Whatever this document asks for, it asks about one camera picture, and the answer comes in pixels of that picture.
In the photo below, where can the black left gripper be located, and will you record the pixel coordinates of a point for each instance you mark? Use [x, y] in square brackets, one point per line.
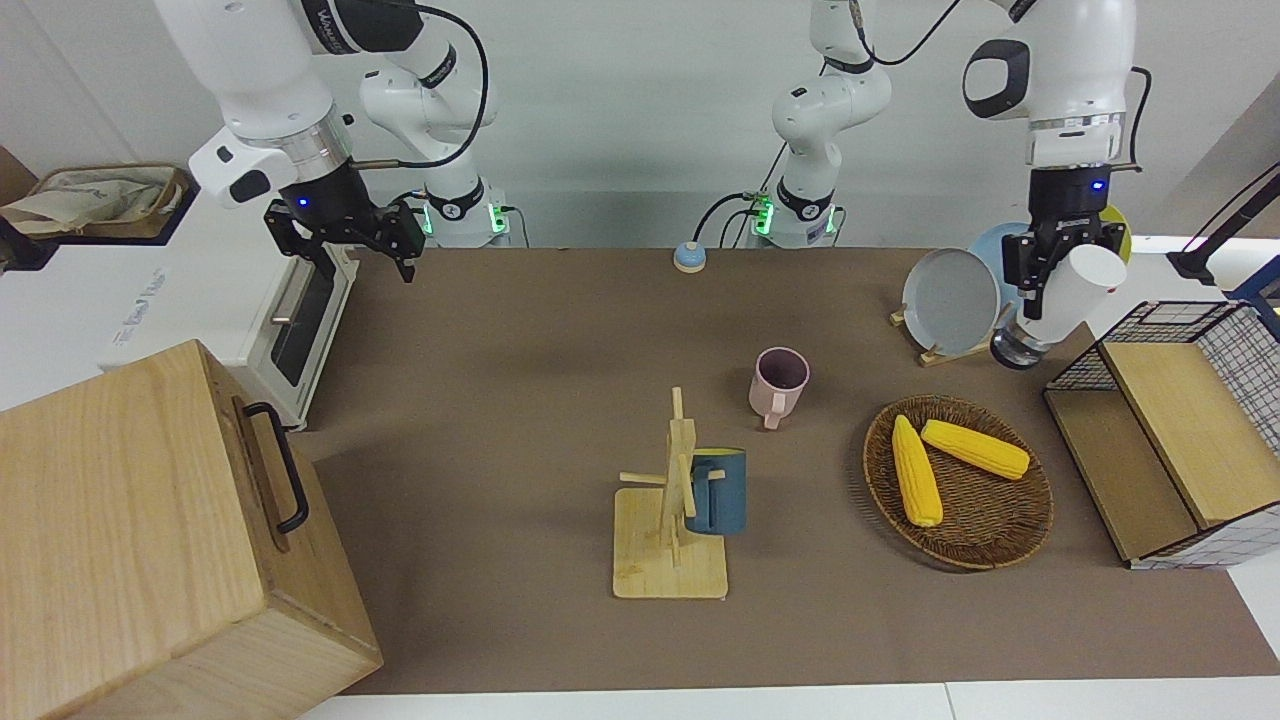
[1068, 205]

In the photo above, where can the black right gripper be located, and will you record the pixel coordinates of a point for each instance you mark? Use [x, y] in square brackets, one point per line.
[330, 205]

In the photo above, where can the white cup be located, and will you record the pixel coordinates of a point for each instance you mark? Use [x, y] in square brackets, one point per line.
[1085, 285]

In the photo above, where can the pink mug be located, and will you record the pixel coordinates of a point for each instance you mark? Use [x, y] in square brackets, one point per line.
[775, 400]

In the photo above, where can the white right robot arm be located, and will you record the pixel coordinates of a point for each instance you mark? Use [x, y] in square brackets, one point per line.
[250, 60]

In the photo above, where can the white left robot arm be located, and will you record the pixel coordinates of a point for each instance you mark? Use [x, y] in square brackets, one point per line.
[1070, 60]

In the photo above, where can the yellow plate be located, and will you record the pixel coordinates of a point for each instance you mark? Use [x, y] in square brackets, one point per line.
[1122, 215]

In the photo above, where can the light blue plate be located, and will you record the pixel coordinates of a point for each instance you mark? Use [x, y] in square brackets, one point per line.
[990, 250]

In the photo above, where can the grey plate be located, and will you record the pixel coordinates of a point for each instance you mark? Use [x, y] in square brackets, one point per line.
[950, 300]

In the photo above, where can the white toaster oven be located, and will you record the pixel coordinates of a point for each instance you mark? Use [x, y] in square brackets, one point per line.
[220, 290]

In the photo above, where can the wooden plate rack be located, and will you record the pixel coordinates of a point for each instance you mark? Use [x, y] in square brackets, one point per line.
[945, 355]

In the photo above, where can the brown table mat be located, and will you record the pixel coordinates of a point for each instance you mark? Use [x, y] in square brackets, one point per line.
[500, 400]

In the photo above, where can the wooden shelf board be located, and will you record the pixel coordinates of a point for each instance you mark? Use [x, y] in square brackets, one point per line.
[1190, 430]

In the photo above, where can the yellow corn cob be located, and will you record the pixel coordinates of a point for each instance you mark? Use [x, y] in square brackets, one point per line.
[975, 450]
[915, 475]

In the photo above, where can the brown box with cloth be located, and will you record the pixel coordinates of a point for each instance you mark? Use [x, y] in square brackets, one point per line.
[100, 195]

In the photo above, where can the brown wicker basket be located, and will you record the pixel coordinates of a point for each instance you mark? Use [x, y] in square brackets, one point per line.
[990, 520]

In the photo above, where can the large wooden box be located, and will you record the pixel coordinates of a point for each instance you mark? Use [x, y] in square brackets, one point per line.
[130, 520]

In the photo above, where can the blue mug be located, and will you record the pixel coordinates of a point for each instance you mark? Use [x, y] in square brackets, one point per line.
[725, 495]

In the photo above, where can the wooden mug tree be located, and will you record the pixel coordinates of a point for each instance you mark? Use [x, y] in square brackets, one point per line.
[650, 560]

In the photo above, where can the black camera stand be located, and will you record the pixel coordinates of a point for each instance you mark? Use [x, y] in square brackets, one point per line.
[1190, 265]

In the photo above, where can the blue metal frame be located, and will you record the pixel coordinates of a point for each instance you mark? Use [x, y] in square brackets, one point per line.
[1262, 290]

